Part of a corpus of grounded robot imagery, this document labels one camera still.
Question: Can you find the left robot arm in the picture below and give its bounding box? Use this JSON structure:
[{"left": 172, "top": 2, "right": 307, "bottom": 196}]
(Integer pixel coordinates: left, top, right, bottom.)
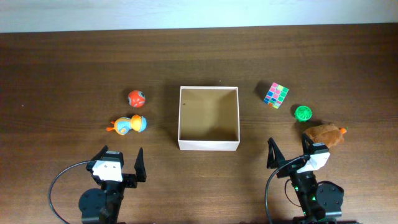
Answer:
[{"left": 78, "top": 146, "right": 147, "bottom": 224}]

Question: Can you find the orange ball toy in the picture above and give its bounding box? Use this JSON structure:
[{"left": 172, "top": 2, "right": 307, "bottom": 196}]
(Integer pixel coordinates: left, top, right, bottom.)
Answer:
[{"left": 127, "top": 90, "right": 146, "bottom": 108}]

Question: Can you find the pastel puzzle cube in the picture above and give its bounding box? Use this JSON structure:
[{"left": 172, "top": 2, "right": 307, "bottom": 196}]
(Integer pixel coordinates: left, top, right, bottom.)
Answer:
[{"left": 263, "top": 82, "right": 289, "bottom": 109}]

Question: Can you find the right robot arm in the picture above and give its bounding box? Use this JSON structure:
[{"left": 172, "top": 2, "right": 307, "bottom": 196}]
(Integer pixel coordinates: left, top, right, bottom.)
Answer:
[{"left": 264, "top": 134, "right": 344, "bottom": 224}]

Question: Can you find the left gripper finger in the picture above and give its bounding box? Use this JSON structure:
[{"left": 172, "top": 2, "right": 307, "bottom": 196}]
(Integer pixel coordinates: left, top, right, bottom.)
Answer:
[
  {"left": 134, "top": 147, "right": 147, "bottom": 182},
  {"left": 91, "top": 145, "right": 108, "bottom": 161}
]

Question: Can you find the white cardboard box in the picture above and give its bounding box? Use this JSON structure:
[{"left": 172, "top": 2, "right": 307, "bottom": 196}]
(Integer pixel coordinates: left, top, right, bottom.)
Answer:
[{"left": 178, "top": 86, "right": 240, "bottom": 151}]

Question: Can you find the blue orange duck toy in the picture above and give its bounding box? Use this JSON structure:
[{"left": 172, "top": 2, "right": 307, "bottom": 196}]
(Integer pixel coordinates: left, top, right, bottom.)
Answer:
[{"left": 106, "top": 114, "right": 147, "bottom": 136}]

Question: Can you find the green spiky ball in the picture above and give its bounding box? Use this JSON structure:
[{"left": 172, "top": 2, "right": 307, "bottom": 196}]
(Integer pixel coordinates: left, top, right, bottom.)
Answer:
[{"left": 294, "top": 105, "right": 312, "bottom": 122}]

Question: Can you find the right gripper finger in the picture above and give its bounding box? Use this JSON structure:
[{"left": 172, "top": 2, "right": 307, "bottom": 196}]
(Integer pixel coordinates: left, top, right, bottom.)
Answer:
[
  {"left": 302, "top": 133, "right": 314, "bottom": 155},
  {"left": 267, "top": 138, "right": 285, "bottom": 169}
]

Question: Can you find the brown plush toy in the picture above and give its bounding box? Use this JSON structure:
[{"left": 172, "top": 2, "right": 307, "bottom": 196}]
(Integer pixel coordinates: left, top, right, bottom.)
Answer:
[{"left": 304, "top": 123, "right": 347, "bottom": 148}]

